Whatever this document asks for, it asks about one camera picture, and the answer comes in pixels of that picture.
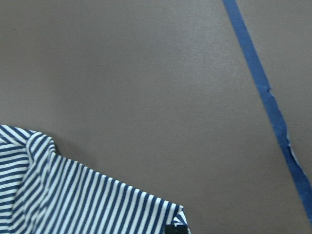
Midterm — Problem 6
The striped polo shirt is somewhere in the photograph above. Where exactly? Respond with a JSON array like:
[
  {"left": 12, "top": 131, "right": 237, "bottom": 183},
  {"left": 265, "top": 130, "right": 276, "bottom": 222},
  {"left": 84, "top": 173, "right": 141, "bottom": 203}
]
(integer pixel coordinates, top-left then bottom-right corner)
[{"left": 0, "top": 125, "right": 190, "bottom": 234}]

